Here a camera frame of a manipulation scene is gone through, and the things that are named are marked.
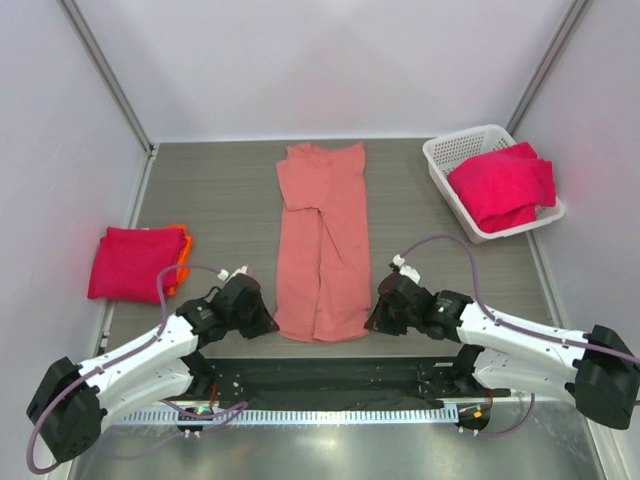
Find salmon pink t-shirt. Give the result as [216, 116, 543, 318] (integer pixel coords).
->
[275, 143, 372, 343]

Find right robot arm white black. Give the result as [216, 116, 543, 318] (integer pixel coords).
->
[365, 272, 639, 430]

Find crimson t-shirt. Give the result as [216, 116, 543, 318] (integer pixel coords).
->
[448, 142, 556, 233]
[87, 227, 188, 304]

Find crimson t-shirt in basket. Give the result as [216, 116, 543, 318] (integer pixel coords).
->
[448, 142, 556, 233]

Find white plastic laundry basket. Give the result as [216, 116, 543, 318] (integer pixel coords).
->
[423, 124, 565, 244]

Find right aluminium frame post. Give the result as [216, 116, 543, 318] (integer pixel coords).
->
[505, 0, 593, 136]

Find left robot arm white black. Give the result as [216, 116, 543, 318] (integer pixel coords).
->
[26, 271, 278, 463]

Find left aluminium frame post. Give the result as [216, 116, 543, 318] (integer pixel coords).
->
[57, 0, 154, 157]

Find perforated aluminium rail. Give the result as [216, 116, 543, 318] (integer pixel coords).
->
[116, 404, 459, 427]

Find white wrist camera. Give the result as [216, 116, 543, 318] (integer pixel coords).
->
[217, 265, 251, 282]
[390, 254, 421, 285]

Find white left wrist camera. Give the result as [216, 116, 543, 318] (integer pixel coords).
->
[217, 265, 251, 282]

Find aluminium frame post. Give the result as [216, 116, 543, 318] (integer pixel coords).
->
[57, 0, 154, 157]
[505, 0, 593, 136]

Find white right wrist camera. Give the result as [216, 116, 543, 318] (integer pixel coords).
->
[390, 254, 421, 285]

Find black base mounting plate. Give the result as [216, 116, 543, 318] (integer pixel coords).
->
[206, 357, 486, 402]

